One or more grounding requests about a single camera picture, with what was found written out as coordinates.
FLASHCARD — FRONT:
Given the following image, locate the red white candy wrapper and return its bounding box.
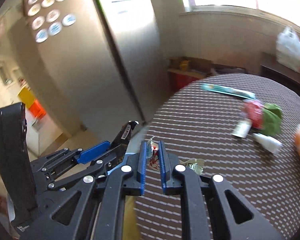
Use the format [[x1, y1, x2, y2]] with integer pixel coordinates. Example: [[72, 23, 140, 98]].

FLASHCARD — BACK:
[[147, 137, 160, 171]]

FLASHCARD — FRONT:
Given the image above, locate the white plastic squeeze bottle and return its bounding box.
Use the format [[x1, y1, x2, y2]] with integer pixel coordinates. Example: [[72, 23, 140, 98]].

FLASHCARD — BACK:
[[253, 133, 282, 154]]

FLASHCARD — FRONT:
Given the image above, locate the green plush leaf toy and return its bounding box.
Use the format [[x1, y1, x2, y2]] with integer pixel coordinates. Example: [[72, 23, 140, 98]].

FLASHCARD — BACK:
[[260, 103, 282, 137]]

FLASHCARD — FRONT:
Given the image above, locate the black snack bag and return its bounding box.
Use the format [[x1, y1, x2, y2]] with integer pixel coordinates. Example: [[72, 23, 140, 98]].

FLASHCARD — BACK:
[[109, 121, 139, 151]]

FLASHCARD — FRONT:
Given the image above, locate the silver gold foil wrapper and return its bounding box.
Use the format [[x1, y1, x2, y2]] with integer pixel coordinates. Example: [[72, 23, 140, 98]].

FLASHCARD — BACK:
[[179, 159, 204, 175]]

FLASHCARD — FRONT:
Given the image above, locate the yellow cloth on chair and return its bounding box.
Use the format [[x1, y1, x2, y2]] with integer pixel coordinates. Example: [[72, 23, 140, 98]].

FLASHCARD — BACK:
[[122, 196, 140, 240]]

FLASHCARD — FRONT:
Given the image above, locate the orange plastic stool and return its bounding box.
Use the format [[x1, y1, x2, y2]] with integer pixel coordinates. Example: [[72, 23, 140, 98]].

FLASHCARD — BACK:
[[29, 99, 46, 120]]

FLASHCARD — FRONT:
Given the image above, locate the yellow plastic stool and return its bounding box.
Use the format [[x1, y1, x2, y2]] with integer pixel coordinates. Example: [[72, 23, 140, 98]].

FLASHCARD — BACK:
[[18, 87, 36, 109]]

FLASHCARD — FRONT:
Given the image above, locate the beige flat sachet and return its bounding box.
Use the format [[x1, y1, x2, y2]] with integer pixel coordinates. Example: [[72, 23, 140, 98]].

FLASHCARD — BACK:
[[232, 118, 252, 138]]

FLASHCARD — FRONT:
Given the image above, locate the silver double-door refrigerator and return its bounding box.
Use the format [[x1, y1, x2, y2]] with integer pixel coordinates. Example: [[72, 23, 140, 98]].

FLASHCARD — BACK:
[[11, 0, 169, 140]]

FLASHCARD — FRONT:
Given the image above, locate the red gift cardboard box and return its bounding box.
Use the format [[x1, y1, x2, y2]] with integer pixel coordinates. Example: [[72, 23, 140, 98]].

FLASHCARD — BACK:
[[167, 68, 206, 92]]

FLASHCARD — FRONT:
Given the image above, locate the teal long snack wrapper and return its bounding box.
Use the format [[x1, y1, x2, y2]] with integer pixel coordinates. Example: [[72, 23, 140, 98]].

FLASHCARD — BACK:
[[202, 83, 256, 100]]

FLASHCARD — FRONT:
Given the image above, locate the small yellow box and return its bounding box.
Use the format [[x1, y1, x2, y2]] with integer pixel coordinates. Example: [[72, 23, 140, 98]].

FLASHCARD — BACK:
[[179, 60, 190, 72]]

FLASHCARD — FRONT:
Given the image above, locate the brown open cardboard box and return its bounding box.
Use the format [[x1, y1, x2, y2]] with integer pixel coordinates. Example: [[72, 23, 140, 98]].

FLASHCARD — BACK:
[[168, 56, 248, 76]]

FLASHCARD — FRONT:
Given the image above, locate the dark wooden side cabinet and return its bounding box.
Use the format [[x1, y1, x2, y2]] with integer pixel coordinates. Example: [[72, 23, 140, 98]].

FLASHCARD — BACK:
[[260, 53, 300, 96]]

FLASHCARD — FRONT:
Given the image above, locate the white plastic shopping bag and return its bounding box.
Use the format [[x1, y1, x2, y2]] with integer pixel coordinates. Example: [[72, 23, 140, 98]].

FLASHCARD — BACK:
[[276, 26, 300, 73]]

